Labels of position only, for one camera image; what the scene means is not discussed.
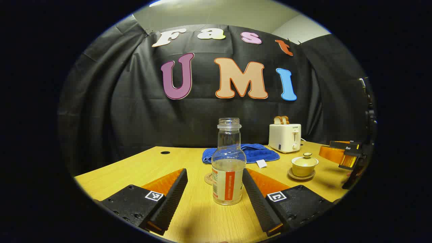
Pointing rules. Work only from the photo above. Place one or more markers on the cream saucer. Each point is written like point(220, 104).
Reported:
point(293, 176)

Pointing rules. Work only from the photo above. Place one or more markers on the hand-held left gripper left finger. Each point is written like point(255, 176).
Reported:
point(172, 202)

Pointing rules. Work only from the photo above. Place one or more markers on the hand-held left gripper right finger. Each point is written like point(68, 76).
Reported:
point(260, 206)

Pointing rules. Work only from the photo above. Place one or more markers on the blue towel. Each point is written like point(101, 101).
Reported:
point(260, 153)

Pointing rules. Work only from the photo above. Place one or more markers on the small white tag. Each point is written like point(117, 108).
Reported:
point(261, 164)

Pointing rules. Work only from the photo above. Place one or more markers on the round cork coaster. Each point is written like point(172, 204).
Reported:
point(208, 179)

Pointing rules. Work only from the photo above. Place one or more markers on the black backdrop cloth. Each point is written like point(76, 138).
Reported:
point(135, 118)

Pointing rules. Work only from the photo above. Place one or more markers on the cream teacup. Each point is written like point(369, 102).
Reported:
point(303, 171)

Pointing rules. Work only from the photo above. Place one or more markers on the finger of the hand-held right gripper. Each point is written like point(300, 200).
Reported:
point(332, 154)
point(341, 145)

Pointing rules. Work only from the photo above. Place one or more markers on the bread slice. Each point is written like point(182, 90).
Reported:
point(277, 120)
point(286, 119)

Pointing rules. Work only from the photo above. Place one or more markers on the clear water bottle orange label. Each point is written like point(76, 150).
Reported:
point(228, 152)

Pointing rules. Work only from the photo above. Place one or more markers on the cream teacup lid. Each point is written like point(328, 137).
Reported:
point(305, 160)

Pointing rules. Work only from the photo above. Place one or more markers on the white toaster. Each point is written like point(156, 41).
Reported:
point(283, 138)

